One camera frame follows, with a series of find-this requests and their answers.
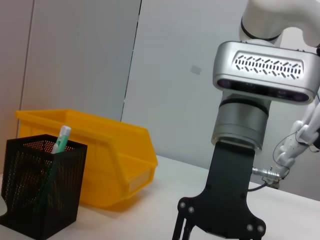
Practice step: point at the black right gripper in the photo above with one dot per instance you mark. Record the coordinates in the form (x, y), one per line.
(225, 187)

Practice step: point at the mint green retractable pen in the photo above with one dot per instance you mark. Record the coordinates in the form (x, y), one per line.
(61, 140)

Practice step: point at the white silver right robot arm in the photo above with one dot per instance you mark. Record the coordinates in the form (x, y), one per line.
(240, 125)

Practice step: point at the black mesh pen holder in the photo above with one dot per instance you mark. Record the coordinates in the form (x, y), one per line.
(37, 187)

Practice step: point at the translucent green fruit plate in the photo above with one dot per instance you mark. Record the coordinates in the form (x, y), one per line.
(2, 205)

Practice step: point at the yellow plastic bin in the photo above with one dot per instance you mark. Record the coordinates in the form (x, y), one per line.
(112, 150)

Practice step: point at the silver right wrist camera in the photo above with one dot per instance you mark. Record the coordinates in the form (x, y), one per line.
(225, 65)

